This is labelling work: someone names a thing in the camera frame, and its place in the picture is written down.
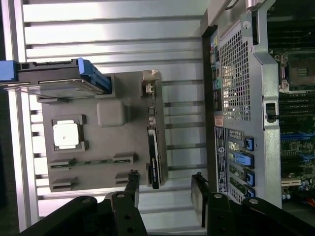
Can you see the white expansion slot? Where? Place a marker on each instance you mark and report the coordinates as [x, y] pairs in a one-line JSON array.
[[291, 183]]

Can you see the CPU socket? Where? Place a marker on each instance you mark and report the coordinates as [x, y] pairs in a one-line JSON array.
[[300, 73]]

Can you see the black open PC case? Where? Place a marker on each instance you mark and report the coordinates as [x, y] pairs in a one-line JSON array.
[[268, 98]]

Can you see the blue expansion slot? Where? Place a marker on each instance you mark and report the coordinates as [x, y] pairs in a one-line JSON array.
[[290, 137]]

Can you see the silver CPU chip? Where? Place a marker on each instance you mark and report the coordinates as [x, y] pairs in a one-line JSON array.
[[66, 135]]

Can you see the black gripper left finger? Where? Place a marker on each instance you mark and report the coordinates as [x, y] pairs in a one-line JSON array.
[[123, 216]]

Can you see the hard disk with blue caddy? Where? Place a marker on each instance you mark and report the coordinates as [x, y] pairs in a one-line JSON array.
[[49, 73]]

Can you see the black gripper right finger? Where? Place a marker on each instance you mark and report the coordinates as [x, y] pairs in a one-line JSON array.
[[221, 216]]

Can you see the grey plastic parts rack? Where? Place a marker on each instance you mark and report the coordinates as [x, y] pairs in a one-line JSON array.
[[110, 147]]

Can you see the green motherboard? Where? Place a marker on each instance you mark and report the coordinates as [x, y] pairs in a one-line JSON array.
[[297, 152]]

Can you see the blue card retention clip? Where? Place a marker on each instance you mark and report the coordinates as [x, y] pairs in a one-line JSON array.
[[249, 177], [243, 158], [249, 192], [249, 144]]

